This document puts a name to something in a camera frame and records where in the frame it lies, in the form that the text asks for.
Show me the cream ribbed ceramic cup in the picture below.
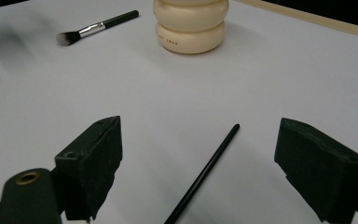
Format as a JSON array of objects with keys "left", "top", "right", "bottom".
[{"left": 153, "top": 0, "right": 230, "bottom": 55}]

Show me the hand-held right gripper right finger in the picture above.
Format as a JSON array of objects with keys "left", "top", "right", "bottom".
[{"left": 274, "top": 117, "right": 358, "bottom": 224}]

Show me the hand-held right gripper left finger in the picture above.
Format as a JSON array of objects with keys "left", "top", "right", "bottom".
[{"left": 54, "top": 116, "right": 123, "bottom": 223}]

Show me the light wooden table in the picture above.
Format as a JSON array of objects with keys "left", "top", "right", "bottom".
[{"left": 234, "top": 0, "right": 358, "bottom": 41}]

